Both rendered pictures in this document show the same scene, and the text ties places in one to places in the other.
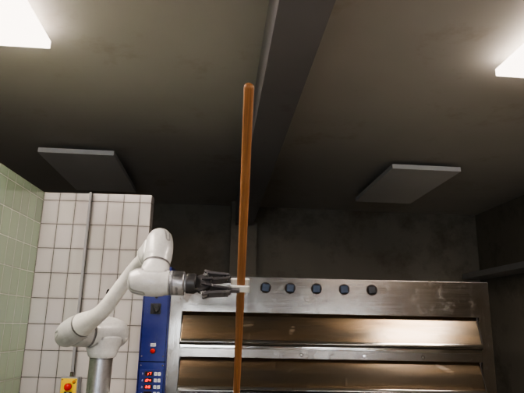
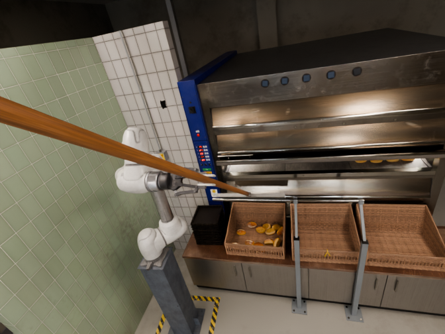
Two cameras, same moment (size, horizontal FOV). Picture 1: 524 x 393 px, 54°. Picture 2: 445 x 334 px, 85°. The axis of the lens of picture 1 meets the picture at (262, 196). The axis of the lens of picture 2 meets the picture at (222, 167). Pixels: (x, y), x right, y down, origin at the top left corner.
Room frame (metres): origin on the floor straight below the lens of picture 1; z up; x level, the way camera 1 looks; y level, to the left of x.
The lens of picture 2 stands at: (1.19, -0.30, 2.48)
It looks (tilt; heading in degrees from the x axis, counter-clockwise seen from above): 29 degrees down; 21
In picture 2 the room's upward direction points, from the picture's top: 12 degrees counter-clockwise
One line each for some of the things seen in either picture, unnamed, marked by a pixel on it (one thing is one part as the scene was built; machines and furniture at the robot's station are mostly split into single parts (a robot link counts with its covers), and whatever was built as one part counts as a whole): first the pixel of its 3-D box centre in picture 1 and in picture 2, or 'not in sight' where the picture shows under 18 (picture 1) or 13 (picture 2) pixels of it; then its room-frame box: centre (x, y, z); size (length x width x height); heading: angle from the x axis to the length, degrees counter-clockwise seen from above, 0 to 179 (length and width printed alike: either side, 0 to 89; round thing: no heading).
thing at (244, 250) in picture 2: not in sight; (256, 228); (2.92, 0.14, 0.72); 0.56 x 0.49 x 0.28; 91
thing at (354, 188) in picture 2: not in sight; (317, 187); (3.20, -0.43, 1.02); 1.79 x 0.11 x 0.19; 91
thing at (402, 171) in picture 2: not in sight; (317, 173); (3.22, -0.43, 1.16); 1.80 x 0.06 x 0.04; 91
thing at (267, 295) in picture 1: (330, 296); (318, 81); (3.23, -0.43, 1.99); 1.80 x 0.08 x 0.21; 91
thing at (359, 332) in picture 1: (331, 330); (318, 107); (3.20, -0.43, 1.80); 1.79 x 0.11 x 0.19; 91
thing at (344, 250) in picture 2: not in sight; (322, 230); (2.93, -0.46, 0.72); 0.56 x 0.49 x 0.28; 93
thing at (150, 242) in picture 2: not in sight; (149, 242); (2.27, 0.83, 1.17); 0.18 x 0.16 x 0.22; 140
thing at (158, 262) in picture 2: not in sight; (153, 256); (2.24, 0.83, 1.03); 0.22 x 0.18 x 0.06; 5
